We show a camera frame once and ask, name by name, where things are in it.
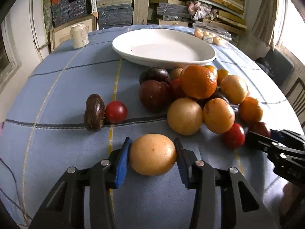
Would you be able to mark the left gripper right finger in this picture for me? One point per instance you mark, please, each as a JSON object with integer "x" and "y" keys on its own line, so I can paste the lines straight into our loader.
{"x": 240, "y": 205}

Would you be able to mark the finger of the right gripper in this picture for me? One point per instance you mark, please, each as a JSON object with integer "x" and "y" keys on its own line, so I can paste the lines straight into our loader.
{"x": 288, "y": 138}
{"x": 284, "y": 159}

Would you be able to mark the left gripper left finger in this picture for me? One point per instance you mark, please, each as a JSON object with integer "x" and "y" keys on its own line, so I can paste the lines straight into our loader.
{"x": 63, "y": 207}

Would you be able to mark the dark red tomato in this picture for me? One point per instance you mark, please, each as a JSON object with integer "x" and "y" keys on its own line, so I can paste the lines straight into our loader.
{"x": 260, "y": 128}

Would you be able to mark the pale yellow apple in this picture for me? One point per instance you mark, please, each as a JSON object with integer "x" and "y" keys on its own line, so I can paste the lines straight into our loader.
{"x": 234, "y": 88}

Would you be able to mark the yellow-orange spotted fruit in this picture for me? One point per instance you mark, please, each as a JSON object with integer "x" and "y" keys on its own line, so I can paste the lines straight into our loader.
{"x": 218, "y": 116}

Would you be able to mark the yellow-orange round fruit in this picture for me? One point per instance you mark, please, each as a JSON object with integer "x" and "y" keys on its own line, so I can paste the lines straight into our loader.
{"x": 152, "y": 154}

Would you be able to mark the pale yellow round fruit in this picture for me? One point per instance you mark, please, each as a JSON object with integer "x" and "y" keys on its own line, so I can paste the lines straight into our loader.
{"x": 185, "y": 116}

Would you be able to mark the dark brown wrinkled fruit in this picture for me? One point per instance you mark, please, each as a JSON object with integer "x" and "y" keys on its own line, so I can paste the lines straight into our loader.
{"x": 94, "y": 113}

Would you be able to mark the large orange mandarin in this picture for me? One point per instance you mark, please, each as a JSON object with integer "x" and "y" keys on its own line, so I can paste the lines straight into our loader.
{"x": 198, "y": 82}

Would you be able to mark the small red tomato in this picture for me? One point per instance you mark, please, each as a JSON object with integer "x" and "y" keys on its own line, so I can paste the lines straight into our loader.
{"x": 116, "y": 112}

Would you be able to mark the dark red plum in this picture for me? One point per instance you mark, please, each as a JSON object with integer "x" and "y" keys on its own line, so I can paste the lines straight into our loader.
{"x": 154, "y": 96}

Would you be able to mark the small orange fruit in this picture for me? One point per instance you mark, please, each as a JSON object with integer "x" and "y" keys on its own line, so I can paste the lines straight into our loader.
{"x": 222, "y": 73}

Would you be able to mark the blue checked tablecloth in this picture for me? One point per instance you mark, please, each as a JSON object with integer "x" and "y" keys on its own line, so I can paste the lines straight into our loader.
{"x": 44, "y": 134}

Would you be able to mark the small brown round fruit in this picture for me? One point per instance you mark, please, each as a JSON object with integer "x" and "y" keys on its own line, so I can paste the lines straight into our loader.
{"x": 175, "y": 73}

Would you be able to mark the clear plastic fruit punnet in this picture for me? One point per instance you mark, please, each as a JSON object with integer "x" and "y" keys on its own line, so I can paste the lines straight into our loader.
{"x": 211, "y": 34}

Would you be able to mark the pink plastic bag on shelf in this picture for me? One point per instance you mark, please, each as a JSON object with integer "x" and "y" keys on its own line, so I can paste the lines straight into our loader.
{"x": 199, "y": 10}

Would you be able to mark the white oval bowl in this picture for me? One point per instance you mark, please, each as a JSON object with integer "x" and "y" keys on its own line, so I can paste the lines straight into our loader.
{"x": 163, "y": 48}

